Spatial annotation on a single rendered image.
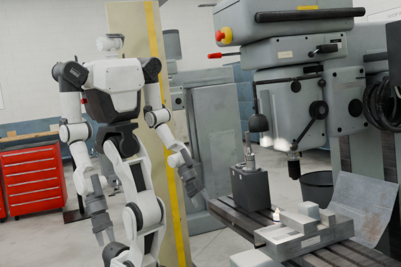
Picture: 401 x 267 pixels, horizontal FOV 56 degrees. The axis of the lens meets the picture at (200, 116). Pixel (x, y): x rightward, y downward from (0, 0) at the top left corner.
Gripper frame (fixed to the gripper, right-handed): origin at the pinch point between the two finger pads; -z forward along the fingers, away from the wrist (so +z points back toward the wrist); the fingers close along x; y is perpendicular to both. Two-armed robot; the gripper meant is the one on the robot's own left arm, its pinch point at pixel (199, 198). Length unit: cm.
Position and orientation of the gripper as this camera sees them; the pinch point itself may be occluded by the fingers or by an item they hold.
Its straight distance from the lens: 195.7
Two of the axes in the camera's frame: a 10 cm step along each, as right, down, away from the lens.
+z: -4.5, -8.6, 2.3
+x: 5.5, -4.7, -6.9
